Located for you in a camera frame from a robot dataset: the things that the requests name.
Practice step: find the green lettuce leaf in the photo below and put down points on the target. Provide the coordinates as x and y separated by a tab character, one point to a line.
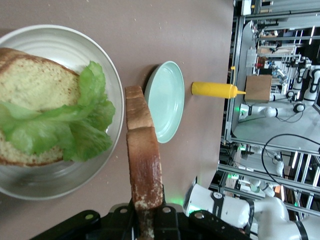
50	125

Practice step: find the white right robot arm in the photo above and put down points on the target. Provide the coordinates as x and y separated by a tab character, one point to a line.
225	207

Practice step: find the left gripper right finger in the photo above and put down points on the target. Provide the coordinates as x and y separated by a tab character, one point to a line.
172	225

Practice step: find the beige plate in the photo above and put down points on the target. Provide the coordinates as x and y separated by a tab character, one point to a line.
50	180

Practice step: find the white black background robot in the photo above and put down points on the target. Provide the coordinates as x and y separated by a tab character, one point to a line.
311	85

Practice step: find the yellow mustard squeeze bottle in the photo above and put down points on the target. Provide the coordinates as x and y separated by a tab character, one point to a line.
212	89

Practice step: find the brown cardboard box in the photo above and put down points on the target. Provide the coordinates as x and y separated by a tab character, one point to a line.
257	88

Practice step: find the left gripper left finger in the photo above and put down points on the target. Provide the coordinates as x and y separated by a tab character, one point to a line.
112	225

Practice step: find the aluminium frame rail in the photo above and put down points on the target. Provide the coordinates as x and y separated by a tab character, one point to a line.
228	75

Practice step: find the light bread slice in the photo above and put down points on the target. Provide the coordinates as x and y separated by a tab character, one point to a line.
37	82

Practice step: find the dark crust bread slice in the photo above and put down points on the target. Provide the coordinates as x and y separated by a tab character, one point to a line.
142	162

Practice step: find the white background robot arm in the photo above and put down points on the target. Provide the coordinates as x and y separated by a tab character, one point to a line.
267	111

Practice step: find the mint green plate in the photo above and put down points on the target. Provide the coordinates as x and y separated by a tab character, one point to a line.
165	105

